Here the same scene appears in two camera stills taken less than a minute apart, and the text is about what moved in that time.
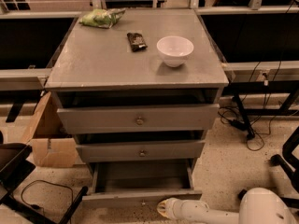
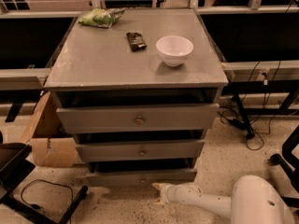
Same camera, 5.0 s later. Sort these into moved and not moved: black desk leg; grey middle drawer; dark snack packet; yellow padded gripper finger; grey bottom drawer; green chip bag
Moved: grey bottom drawer; yellow padded gripper finger
Not moved: black desk leg; dark snack packet; green chip bag; grey middle drawer
